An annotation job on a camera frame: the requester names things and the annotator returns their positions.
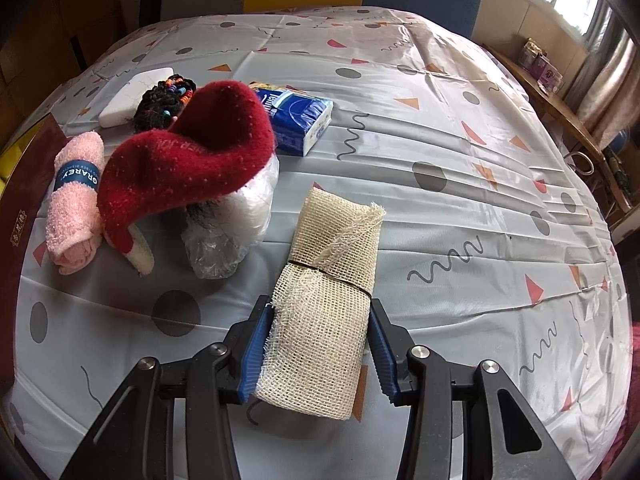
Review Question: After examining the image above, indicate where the dark red box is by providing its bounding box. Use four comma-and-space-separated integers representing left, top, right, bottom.
0, 115, 68, 391

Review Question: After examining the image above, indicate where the purple box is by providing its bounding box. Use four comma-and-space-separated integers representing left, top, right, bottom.
532, 65, 563, 93

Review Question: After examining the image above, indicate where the wooden cabinet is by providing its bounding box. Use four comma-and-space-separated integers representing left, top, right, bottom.
0, 0, 151, 126

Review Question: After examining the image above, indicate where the pink towel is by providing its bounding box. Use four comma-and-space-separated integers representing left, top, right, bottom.
46, 131, 107, 276

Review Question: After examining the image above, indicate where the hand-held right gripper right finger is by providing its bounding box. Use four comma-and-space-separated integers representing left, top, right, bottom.
369, 298, 576, 480

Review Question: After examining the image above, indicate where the red christmas sock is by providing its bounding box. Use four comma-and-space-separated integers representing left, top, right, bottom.
97, 81, 278, 277

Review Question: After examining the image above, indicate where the clear plastic bag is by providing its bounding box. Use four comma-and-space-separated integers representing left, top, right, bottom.
181, 157, 280, 281

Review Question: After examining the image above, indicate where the wooden side shelf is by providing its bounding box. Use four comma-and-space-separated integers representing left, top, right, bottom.
480, 40, 636, 241

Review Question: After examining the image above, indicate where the black braid with coloured beads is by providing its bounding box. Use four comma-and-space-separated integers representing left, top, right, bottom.
132, 74, 198, 133

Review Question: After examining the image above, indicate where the beige curtain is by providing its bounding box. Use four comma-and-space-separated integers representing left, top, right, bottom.
565, 10, 640, 136

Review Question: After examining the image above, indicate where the beige mesh cloth roll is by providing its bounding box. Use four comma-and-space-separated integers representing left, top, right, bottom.
252, 190, 387, 423

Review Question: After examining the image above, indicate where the grey patterned tablecloth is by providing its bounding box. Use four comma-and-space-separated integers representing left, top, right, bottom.
10, 5, 631, 480

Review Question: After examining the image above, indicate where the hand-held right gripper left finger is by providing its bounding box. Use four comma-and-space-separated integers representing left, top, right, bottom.
65, 295, 276, 480

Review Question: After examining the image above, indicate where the blue tissue pack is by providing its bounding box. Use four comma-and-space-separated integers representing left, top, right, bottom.
248, 81, 334, 157

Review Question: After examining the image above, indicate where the glass jar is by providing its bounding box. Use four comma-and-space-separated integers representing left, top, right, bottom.
520, 37, 543, 68

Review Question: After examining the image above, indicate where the white foam sponge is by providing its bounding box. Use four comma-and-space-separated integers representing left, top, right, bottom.
98, 66, 175, 128

